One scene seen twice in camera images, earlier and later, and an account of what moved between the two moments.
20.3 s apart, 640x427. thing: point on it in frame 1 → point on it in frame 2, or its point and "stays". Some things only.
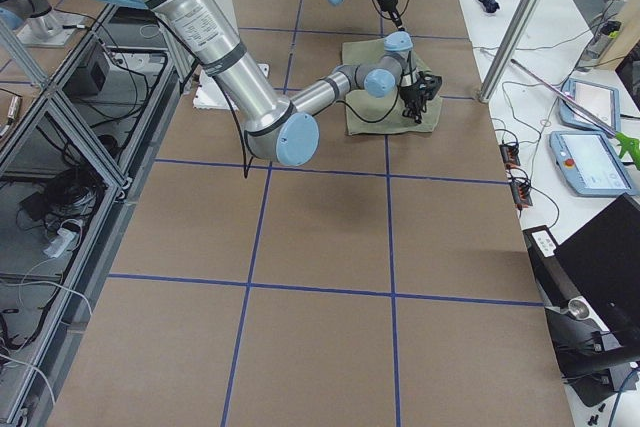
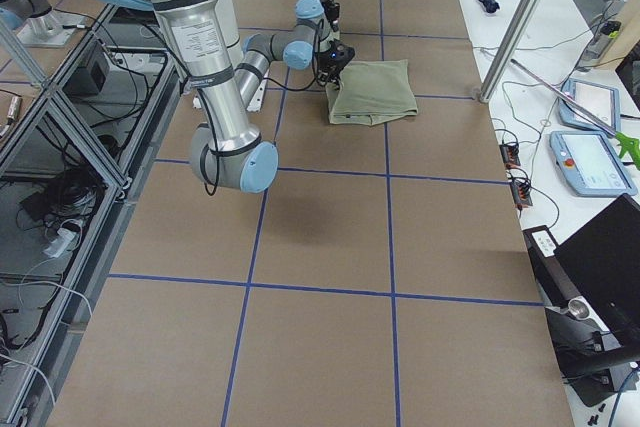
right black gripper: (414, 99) → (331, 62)
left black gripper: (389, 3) → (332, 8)
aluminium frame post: (513, 41) stays
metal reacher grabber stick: (630, 147) stays
